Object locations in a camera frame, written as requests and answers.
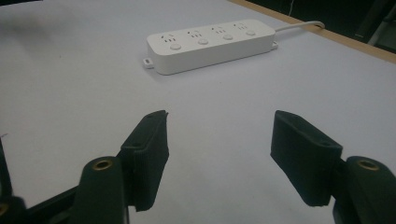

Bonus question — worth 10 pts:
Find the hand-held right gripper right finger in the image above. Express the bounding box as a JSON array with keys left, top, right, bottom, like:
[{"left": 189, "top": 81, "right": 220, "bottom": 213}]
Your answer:
[{"left": 270, "top": 109, "right": 396, "bottom": 224}]

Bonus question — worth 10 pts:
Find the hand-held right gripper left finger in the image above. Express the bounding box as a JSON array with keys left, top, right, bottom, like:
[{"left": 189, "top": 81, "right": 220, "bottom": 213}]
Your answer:
[{"left": 68, "top": 109, "right": 170, "bottom": 224}]

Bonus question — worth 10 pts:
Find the white power strip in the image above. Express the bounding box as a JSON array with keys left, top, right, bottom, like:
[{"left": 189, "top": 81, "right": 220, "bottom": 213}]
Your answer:
[{"left": 142, "top": 18, "right": 279, "bottom": 76}]

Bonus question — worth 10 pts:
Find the metal stand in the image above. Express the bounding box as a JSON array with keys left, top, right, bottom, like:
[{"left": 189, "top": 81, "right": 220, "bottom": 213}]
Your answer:
[{"left": 354, "top": 0, "right": 396, "bottom": 52}]

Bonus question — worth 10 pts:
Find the white power strip cable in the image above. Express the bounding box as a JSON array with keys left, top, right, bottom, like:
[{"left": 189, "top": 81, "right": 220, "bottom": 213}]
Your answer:
[{"left": 274, "top": 20, "right": 326, "bottom": 33}]

